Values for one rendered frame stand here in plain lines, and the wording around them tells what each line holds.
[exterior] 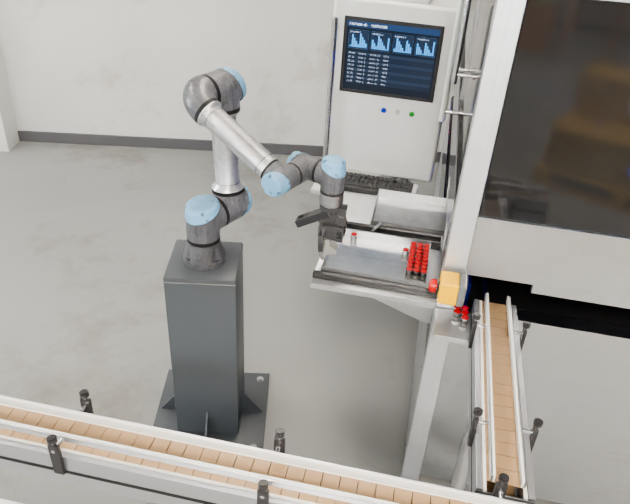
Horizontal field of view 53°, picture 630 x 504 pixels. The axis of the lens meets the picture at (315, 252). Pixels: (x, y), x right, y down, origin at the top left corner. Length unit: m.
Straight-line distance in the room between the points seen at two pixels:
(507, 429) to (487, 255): 0.53
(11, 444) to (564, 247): 1.47
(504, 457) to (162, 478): 0.75
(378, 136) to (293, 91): 2.03
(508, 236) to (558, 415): 0.71
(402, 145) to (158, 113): 2.58
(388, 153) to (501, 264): 1.11
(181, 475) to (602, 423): 1.43
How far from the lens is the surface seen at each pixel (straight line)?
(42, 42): 5.07
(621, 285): 1.99
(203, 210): 2.14
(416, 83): 2.73
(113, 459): 1.50
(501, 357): 1.80
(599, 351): 2.13
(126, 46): 4.88
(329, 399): 2.87
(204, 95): 2.00
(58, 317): 3.42
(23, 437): 1.59
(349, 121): 2.83
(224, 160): 2.18
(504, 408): 1.66
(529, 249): 1.88
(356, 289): 2.01
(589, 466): 2.49
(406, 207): 2.50
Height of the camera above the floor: 2.07
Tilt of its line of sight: 33 degrees down
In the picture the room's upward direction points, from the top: 4 degrees clockwise
